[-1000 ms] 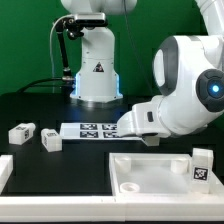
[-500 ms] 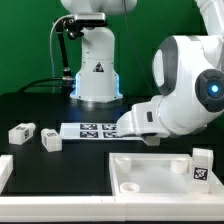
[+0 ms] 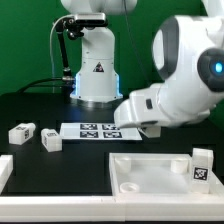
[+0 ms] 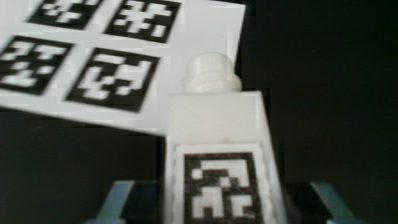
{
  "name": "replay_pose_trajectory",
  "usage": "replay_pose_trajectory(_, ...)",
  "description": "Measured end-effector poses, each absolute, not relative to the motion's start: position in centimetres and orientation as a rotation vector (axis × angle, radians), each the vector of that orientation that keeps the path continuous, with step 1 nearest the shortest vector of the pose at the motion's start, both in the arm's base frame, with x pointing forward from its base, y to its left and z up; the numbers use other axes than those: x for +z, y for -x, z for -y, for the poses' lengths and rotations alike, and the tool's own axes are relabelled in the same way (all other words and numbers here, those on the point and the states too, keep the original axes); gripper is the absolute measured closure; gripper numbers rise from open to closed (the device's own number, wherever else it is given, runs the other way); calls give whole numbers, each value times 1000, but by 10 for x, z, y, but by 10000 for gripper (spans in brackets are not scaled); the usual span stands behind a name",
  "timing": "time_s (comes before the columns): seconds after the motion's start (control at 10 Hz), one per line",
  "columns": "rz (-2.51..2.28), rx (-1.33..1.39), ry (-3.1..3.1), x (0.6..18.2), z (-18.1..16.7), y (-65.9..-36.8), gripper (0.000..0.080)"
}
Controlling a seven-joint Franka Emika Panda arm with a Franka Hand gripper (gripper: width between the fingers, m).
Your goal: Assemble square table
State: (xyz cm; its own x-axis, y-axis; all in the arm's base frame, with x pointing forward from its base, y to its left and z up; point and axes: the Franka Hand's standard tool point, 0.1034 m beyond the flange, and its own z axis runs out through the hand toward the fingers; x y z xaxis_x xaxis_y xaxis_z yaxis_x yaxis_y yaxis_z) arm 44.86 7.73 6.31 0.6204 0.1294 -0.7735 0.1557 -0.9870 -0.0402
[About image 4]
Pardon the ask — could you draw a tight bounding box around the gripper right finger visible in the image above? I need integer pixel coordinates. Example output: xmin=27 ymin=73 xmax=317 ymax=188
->
xmin=285 ymin=182 xmax=363 ymax=224

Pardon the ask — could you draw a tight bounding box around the white marker base plate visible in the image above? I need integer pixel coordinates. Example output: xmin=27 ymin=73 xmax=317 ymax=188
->
xmin=0 ymin=0 xmax=248 ymax=135

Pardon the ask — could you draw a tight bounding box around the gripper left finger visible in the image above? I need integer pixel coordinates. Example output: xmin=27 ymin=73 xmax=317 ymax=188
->
xmin=82 ymin=180 xmax=159 ymax=224

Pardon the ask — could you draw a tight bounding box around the white table leg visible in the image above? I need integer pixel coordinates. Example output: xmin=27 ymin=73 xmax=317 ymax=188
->
xmin=164 ymin=53 xmax=289 ymax=224

